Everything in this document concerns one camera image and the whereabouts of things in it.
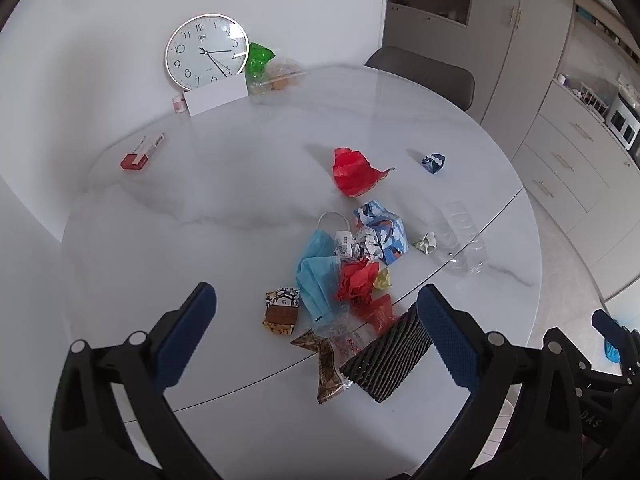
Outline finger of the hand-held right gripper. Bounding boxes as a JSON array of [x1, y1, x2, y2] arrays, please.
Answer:
[[591, 309, 640, 376]]

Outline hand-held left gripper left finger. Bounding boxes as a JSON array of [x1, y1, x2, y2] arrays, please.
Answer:
[[47, 281, 223, 480]]

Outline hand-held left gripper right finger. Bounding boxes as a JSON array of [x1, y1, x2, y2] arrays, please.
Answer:
[[410, 284, 591, 480]]

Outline white printed paper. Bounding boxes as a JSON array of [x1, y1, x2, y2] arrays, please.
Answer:
[[334, 230, 371, 261]]

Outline black foam net sleeve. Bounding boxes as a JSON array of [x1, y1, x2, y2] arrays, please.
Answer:
[[339, 302, 434, 404]]

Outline red clear plastic wrapper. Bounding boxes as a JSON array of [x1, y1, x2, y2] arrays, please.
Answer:
[[357, 294, 399, 333]]

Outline brown snack packet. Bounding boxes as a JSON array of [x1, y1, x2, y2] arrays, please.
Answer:
[[262, 287, 301, 336]]

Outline clear plastic tray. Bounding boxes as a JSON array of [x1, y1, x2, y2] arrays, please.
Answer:
[[432, 201, 488, 277]]

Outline clear wrapper with red print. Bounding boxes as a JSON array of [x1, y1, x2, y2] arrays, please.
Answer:
[[315, 322, 381, 366]]

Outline red crumpled plastic film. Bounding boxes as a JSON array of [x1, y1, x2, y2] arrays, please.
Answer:
[[336, 258, 381, 306]]

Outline blue patterned crumpled paper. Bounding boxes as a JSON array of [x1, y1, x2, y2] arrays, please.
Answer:
[[353, 201, 411, 266]]

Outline gold brown foil wrapper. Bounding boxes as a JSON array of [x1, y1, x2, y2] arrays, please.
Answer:
[[290, 328, 353, 404]]

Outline blue face mask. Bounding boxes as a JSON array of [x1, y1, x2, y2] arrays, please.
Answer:
[[295, 211, 351, 322]]

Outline beige drawer cabinet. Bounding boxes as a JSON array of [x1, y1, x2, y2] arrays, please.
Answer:
[[510, 80, 640, 301]]

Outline red white box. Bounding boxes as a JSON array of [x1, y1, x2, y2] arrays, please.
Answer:
[[120, 132, 166, 171]]

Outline large red crumpled wrapper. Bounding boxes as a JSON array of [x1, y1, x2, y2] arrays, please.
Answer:
[[332, 147, 396, 198]]

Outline white oven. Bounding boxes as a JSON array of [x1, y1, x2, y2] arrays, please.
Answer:
[[604, 92, 640, 148]]

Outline white paper card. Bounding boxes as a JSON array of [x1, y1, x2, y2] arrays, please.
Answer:
[[183, 81, 249, 117]]

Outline clear plastic bottle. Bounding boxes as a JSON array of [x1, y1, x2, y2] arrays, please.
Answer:
[[245, 72, 271, 98]]

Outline grey chair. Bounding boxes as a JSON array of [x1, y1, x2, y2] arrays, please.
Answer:
[[364, 46, 475, 112]]

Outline clear bag with orange food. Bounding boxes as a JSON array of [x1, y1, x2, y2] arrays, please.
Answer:
[[267, 57, 307, 92]]

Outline green plastic bag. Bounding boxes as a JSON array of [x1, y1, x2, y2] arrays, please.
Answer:
[[247, 42, 276, 78]]

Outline beige tall cabinet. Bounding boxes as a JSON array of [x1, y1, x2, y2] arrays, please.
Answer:
[[387, 0, 581, 126]]

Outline round white wall clock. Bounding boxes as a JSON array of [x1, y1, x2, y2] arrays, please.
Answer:
[[165, 13, 249, 88]]

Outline wall shelf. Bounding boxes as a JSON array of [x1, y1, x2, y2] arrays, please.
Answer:
[[572, 0, 640, 61]]

